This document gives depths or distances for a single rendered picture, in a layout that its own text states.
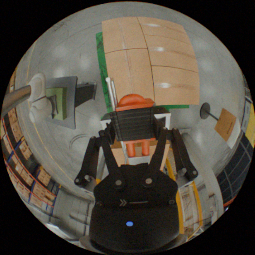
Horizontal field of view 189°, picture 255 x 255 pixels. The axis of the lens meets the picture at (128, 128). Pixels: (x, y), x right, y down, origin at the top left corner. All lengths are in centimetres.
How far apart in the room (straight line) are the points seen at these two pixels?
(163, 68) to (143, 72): 21
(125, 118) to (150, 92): 70
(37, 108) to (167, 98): 112
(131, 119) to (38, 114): 66
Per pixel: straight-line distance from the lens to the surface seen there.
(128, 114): 16
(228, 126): 146
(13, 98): 59
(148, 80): 84
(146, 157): 25
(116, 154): 61
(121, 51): 89
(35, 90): 68
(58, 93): 80
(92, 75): 150
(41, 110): 72
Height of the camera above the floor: 136
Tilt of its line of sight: 60 degrees down
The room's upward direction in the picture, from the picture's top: 177 degrees counter-clockwise
